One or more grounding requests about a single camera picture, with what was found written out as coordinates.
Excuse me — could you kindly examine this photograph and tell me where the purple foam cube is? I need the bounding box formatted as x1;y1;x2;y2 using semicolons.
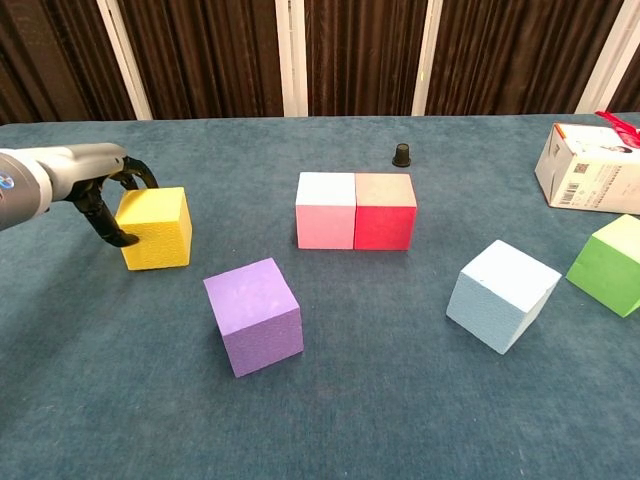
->
202;257;305;378

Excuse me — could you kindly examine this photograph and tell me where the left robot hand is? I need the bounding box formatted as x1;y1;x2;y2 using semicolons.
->
47;143;158;249

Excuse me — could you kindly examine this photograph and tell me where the teal felt table cover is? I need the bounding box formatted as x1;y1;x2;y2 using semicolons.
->
0;113;640;480

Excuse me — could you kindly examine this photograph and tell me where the yellow foam cube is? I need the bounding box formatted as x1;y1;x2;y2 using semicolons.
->
113;186;193;272

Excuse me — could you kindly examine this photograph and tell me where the white frame post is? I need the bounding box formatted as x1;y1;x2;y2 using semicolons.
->
410;0;444;117
274;0;310;118
95;0;154;121
574;0;640;115

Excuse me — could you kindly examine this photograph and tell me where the pink foam cube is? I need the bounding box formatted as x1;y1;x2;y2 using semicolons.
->
294;171;357;250

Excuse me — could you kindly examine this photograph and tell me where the green foam cube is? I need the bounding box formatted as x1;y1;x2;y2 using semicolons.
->
565;213;640;319

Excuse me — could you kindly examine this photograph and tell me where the light blue foam cube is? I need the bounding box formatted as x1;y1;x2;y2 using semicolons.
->
445;239;563;356

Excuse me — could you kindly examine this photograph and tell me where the red foam cube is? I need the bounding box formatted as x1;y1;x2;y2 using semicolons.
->
353;172;418;251

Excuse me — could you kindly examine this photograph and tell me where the white printed cardboard box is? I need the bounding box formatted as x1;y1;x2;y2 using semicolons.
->
533;122;640;216

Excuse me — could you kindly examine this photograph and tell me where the dark brown curtain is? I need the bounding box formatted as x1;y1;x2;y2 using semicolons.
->
0;0;640;126

